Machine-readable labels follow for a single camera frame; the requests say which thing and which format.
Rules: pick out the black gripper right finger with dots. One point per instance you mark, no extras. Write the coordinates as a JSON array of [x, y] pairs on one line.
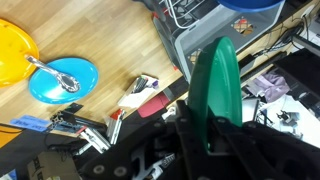
[[230, 153]]

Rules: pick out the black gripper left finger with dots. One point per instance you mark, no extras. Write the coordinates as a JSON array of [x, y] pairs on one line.
[[191, 146]]

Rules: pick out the green plate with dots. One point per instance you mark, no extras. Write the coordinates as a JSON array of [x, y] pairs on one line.
[[216, 86]]

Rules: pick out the dark blue plate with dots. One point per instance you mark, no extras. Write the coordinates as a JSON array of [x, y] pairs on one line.
[[250, 5]]

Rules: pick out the sky blue plate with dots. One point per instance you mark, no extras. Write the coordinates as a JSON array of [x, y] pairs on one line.
[[50, 90]]

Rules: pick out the yellow plate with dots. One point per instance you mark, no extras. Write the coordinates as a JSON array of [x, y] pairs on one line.
[[13, 53]]

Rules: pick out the pink stool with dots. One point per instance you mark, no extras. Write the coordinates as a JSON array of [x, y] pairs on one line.
[[153, 106]]

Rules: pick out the white box with markers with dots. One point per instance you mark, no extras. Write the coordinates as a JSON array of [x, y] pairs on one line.
[[136, 95]]

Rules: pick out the red clip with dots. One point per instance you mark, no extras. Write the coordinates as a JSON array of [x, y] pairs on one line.
[[175, 67]]

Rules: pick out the purple cloth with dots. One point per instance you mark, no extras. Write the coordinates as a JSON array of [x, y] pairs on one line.
[[273, 85]]

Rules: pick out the grey plastic bin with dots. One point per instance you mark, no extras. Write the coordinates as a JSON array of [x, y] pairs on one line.
[[213, 26]]

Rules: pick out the silver spoon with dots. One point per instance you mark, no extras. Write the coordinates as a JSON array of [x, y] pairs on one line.
[[66, 81]]

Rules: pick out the cardboard box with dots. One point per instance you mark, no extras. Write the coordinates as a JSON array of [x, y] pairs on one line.
[[50, 166]]

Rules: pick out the blue tape strips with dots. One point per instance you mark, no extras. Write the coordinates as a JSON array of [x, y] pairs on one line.
[[30, 123]]

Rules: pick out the black aluminium rail mount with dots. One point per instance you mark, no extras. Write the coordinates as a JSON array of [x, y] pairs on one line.
[[86, 130]]

